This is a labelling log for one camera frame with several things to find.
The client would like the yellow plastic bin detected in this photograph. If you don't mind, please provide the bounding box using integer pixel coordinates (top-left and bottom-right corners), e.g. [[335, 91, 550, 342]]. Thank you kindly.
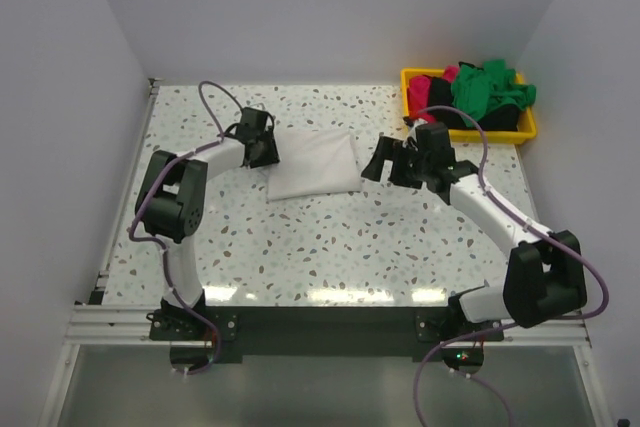
[[400, 68, 538, 145]]

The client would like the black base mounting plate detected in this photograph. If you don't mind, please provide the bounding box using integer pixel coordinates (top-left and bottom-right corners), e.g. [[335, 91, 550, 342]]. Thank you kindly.
[[146, 306, 499, 367]]

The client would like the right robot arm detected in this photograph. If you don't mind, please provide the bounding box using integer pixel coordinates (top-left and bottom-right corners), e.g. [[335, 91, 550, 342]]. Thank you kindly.
[[361, 123, 587, 328]]

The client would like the white t shirt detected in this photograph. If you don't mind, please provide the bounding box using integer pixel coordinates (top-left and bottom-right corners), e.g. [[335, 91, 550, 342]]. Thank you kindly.
[[267, 128, 361, 201]]

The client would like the black t shirt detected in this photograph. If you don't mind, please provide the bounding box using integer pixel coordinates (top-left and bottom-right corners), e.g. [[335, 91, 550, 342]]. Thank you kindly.
[[446, 74, 520, 131]]

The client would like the green t shirt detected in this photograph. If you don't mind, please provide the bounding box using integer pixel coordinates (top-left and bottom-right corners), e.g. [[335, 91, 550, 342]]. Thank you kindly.
[[451, 59, 537, 131]]

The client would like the pink t shirt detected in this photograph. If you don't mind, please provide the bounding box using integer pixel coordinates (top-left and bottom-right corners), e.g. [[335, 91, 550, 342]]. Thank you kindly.
[[401, 65, 460, 121]]

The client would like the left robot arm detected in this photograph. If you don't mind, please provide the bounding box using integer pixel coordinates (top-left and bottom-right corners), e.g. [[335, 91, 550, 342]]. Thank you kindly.
[[129, 107, 280, 312]]

